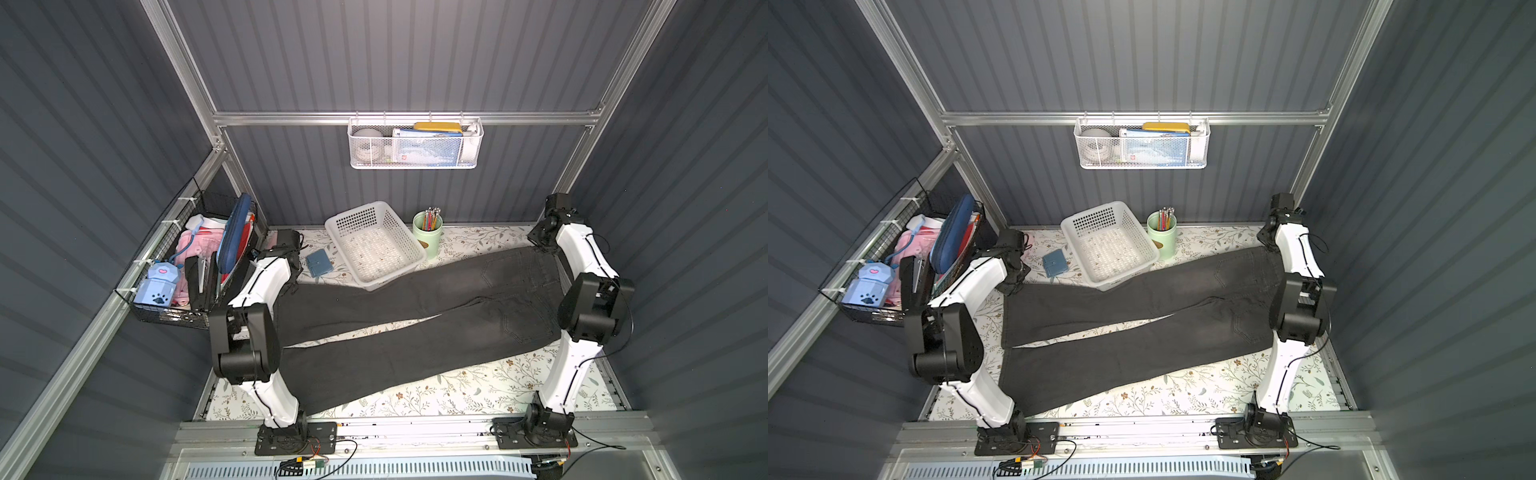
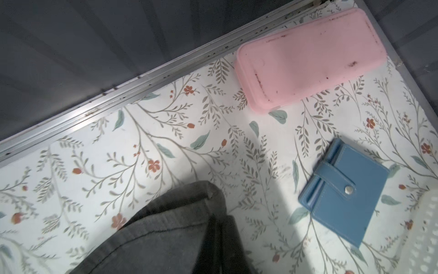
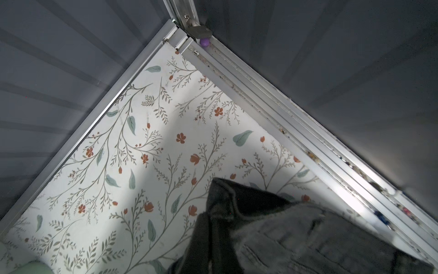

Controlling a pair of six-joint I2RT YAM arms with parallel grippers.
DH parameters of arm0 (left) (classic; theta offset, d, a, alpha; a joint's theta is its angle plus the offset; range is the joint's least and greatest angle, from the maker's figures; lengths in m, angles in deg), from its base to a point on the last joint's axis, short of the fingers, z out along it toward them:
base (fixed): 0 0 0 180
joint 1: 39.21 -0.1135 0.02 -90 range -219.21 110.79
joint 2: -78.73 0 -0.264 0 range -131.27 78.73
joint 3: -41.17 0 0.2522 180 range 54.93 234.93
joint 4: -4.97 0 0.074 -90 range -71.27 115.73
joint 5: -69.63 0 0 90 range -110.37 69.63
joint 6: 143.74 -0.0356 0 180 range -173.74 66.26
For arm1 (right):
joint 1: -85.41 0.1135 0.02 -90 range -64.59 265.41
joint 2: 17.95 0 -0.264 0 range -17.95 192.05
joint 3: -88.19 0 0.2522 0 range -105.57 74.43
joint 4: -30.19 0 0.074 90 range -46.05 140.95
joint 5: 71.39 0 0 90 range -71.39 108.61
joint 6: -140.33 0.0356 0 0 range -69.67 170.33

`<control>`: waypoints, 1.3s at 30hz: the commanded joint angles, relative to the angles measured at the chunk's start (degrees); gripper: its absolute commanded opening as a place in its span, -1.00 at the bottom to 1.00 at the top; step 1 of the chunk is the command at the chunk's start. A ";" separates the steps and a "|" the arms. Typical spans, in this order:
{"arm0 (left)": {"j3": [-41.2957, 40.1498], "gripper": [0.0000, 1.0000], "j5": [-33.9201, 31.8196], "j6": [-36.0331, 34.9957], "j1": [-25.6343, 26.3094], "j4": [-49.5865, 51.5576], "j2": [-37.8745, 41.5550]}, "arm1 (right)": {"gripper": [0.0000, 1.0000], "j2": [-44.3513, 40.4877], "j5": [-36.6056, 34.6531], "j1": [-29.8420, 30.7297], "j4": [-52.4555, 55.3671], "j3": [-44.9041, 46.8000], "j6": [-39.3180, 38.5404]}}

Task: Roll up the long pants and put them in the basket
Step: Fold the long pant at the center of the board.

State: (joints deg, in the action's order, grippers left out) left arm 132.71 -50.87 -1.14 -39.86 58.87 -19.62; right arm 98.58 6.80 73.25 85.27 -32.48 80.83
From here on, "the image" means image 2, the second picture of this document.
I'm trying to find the white plastic perforated basket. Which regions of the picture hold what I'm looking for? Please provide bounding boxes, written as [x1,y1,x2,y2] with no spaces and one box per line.
[394,189,438,274]

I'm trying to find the blue snap wallet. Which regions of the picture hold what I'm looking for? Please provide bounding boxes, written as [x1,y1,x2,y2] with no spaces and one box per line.
[298,138,390,248]

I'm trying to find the dark grey long pants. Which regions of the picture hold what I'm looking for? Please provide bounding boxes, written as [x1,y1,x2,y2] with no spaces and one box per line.
[74,181,254,274]

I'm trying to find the pink pencil case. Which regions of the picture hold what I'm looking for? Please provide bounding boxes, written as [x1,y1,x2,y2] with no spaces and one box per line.
[235,8,387,114]

